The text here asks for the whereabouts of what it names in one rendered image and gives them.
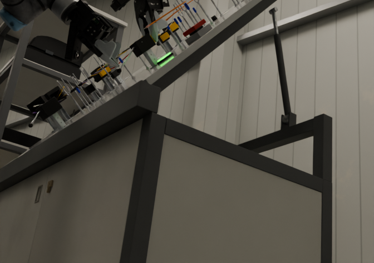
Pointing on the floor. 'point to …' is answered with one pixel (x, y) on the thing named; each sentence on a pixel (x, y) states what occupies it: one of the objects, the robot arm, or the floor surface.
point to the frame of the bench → (148, 184)
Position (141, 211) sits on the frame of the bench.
